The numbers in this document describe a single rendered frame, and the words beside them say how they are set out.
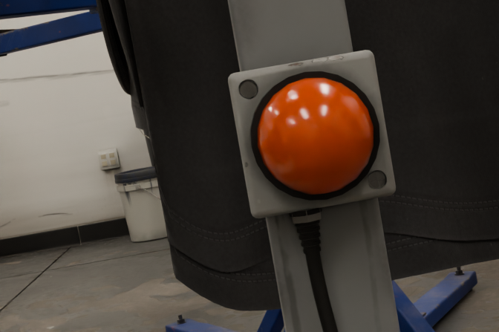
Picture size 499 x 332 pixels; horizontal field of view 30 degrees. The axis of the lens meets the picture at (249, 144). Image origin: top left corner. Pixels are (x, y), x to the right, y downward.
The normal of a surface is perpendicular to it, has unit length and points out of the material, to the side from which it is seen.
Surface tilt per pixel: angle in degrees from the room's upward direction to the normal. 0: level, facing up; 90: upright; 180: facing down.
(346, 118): 81
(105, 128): 90
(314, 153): 100
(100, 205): 90
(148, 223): 93
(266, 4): 90
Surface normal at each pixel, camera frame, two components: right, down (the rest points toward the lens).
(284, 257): 0.01, 0.05
